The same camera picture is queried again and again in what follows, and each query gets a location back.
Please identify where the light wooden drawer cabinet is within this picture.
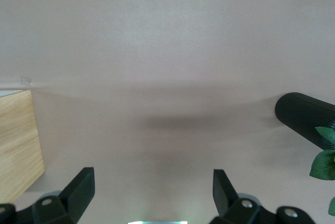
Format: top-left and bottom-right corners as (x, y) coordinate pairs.
(0, 89), (46, 205)

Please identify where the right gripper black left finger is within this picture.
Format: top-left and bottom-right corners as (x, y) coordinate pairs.
(16, 166), (95, 224)

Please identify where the green artificial plant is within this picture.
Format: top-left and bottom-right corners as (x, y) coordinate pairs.
(309, 126), (335, 217)

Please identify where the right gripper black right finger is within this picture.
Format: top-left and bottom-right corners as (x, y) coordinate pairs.
(208, 169), (278, 224)

